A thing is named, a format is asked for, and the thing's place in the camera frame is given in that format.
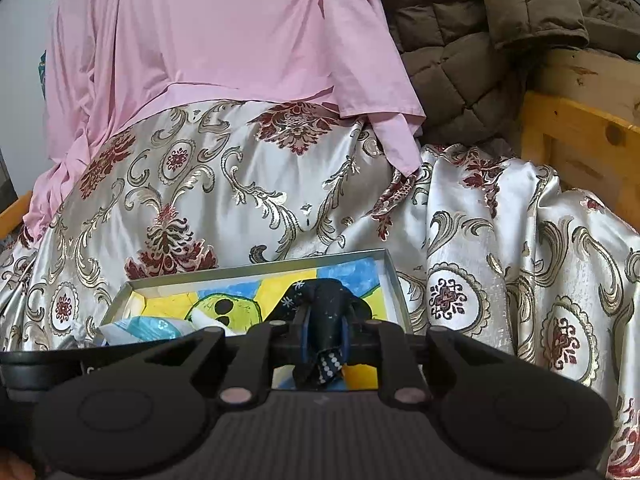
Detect black patterned sock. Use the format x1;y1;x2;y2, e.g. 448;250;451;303
266;278;372;391

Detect grey tray with cartoon picture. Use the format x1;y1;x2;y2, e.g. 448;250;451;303
98;248;414;392

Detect brown quilted jacket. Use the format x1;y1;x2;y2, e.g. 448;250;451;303
382;0;639;145

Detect pink draped sheet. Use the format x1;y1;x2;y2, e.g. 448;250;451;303
24;0;425;240

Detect cardboard box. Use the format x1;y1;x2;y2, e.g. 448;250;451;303
534;49;640;126

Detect floral satin bedspread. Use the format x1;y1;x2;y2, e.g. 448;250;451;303
1;101;639;479

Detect light blue packet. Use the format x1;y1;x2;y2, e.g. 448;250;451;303
99;316;196;346

